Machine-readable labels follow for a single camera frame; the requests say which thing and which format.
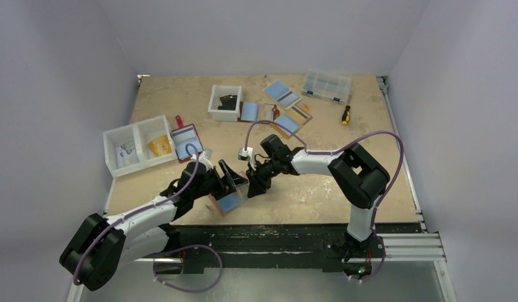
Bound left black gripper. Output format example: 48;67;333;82
191;160;246;200

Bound pink card holder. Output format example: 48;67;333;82
208;184;249;216

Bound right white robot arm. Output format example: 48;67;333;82
246;135;390;259

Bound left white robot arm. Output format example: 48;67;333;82
59;160;249;291

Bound red card holder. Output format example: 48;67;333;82
171;115;204;163

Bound brown open card holder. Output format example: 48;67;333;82
237;102;280;123

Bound orange card holder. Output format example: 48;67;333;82
271;105;313;139

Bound orange card in bin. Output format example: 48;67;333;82
148;135;172;157

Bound white card holder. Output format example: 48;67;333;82
263;80;303;110

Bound printed card in bin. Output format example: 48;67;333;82
115;141;139;169

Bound small white square box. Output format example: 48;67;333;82
208;85;242;122

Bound black object in box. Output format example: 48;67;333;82
218;94;238;111

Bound white two-compartment bin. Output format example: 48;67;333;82
103;115;177;179

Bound yellow black screwdriver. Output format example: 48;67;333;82
342;105;351;125

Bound clear plastic organizer box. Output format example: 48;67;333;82
301;69;352;104

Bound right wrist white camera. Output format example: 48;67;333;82
237;147;257;170

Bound wrist white camera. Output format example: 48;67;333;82
192;148;213;168
237;147;257;170

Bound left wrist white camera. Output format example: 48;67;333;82
192;148;213;168

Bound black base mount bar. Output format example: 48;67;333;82
135;223;424;276

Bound aluminium frame rail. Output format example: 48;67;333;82
67;232;458;302

